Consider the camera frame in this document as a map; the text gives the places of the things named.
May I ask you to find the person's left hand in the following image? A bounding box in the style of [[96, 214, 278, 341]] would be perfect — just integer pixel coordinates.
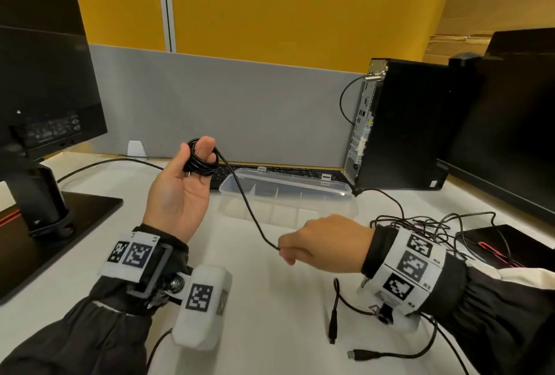
[[142, 135, 222, 244]]

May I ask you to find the person's right hand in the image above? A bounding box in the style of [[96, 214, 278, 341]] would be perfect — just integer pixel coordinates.
[[277, 213, 376, 276]]

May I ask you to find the tangle of black cables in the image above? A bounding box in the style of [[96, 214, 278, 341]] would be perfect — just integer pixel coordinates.
[[182, 137, 376, 345]]

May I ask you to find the clear plastic compartment box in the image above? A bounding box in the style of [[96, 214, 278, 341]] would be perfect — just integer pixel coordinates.
[[218, 166, 360, 231]]

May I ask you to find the person's right forearm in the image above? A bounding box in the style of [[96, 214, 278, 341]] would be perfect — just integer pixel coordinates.
[[361, 225, 555, 375]]

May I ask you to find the person's left forearm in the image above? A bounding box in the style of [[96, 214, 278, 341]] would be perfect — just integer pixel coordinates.
[[0, 224, 194, 375]]

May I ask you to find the black keyboard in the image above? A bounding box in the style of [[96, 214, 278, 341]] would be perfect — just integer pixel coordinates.
[[209, 162, 352, 191]]

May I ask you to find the left wrist marker band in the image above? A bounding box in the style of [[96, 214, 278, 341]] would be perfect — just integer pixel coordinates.
[[100, 231, 161, 284]]

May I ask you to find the wrist marker band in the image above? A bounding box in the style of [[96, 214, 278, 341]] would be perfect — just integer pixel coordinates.
[[100, 231, 161, 284], [357, 226, 447, 315]]

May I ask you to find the right wrist marker band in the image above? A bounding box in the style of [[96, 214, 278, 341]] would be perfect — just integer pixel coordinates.
[[357, 226, 447, 315]]

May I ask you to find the grey desk partition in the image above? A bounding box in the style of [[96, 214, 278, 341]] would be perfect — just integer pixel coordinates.
[[86, 44, 367, 169]]

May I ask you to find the black desktop computer tower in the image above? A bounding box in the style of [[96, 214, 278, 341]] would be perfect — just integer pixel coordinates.
[[343, 58, 484, 191]]

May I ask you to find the black monitor with square stand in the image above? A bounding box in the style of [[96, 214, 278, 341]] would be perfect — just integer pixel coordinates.
[[0, 0, 124, 304]]

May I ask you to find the wide black monitor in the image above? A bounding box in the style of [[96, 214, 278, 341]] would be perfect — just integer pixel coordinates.
[[438, 28, 555, 226]]

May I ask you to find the grey webcam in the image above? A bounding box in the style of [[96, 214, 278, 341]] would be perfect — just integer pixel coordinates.
[[449, 51, 483, 68]]

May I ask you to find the yellow partition panel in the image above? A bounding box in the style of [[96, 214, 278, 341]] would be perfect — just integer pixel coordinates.
[[0, 0, 465, 75]]

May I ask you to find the black desk power cable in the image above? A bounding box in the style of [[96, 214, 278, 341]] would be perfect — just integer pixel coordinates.
[[56, 158, 165, 184]]

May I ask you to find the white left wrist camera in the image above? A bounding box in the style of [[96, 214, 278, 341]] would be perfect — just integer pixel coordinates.
[[171, 264, 233, 352]]

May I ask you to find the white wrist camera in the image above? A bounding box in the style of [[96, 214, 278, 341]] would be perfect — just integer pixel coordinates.
[[171, 264, 233, 352], [368, 300, 421, 335]]

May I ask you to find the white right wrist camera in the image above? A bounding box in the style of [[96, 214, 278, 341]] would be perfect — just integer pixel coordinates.
[[368, 300, 421, 335]]

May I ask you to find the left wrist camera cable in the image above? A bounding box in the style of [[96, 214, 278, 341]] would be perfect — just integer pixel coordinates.
[[145, 328, 174, 375]]

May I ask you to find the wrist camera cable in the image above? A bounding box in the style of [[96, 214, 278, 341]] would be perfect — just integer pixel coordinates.
[[145, 328, 174, 375], [420, 314, 471, 375]]

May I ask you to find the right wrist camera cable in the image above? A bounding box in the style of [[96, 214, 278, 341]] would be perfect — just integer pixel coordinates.
[[420, 314, 471, 375]]

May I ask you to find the thin lock cable silver plug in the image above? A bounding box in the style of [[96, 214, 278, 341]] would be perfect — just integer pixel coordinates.
[[339, 71, 387, 127]]

